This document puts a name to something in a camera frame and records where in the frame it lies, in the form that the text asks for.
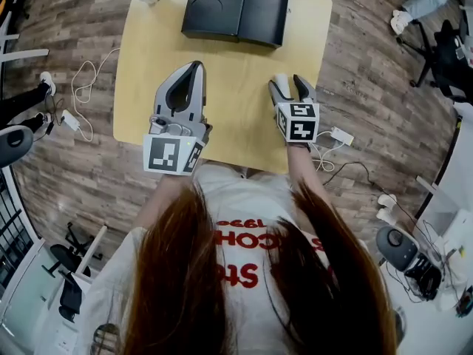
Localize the black box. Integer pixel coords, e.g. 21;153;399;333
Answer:
180;0;294;50

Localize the person's left forearm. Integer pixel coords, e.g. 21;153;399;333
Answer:
142;174;197;222

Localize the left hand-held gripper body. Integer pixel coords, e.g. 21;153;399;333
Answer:
143;104;214;177

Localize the person's white printed t-shirt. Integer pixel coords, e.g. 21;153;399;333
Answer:
73;163;407;355

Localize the white power adapter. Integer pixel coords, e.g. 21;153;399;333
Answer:
330;125;355;147
60;109;81;132

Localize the person's right forearm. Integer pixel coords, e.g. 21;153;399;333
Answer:
286;143;334;209

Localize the tangled white floor cable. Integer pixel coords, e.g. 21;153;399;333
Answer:
309;129;352;172

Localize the grey round device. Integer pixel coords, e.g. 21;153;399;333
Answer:
375;225;421;273
0;125;35;169

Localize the black mesh office chair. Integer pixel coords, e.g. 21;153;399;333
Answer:
396;18;473;104

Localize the black electronic device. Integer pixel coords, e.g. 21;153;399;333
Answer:
404;252;443;302

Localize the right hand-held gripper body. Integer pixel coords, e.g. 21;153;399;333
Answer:
273;97;321;146

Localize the black floor cable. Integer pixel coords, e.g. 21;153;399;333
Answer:
322;160;384;196

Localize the small white object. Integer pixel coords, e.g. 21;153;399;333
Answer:
273;72;292;98

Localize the long white floor cable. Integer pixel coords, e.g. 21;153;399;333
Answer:
70;47;122;143

